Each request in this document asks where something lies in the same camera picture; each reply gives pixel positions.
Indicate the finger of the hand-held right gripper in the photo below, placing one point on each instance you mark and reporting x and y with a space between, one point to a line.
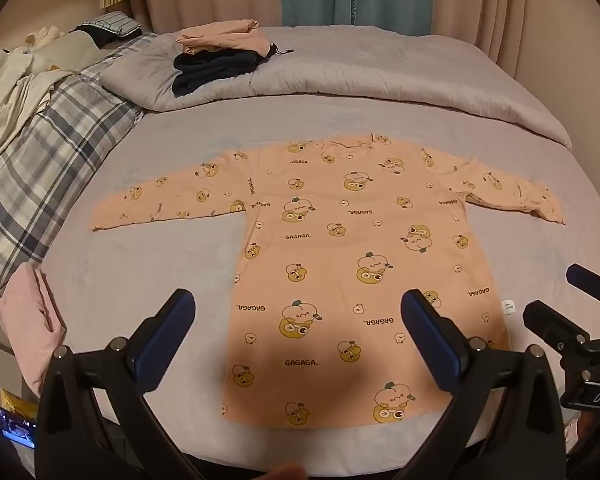
550 322
587 277

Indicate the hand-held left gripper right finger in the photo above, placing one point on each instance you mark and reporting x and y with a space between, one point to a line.
422 332

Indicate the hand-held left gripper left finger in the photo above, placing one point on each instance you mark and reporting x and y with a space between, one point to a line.
167 332

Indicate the orange cartoon print shirt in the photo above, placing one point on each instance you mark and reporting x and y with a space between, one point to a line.
330 260

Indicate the folded pink cloth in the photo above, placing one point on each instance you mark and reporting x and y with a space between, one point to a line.
32 325

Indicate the yellow packet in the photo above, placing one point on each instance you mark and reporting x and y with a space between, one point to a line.
12 397

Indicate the phone with lit screen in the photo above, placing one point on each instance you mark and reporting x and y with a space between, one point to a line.
17 427

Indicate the plaid pillow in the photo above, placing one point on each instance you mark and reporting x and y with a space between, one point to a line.
55 160

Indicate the dark navy garment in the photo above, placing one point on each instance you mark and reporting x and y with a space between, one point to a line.
210 72

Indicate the grey quilt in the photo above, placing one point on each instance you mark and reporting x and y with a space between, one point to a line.
360 67

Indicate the white crumpled garment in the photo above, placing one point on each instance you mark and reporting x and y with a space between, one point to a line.
5 100

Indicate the beige pillow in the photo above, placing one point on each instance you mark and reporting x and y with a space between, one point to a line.
72 47

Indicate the folded plain orange garment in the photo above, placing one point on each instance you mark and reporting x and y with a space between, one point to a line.
220 35

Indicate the blue striped pillow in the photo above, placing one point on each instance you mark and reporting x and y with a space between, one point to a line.
110 25

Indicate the cream plush toy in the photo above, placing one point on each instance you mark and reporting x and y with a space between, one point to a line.
42 37

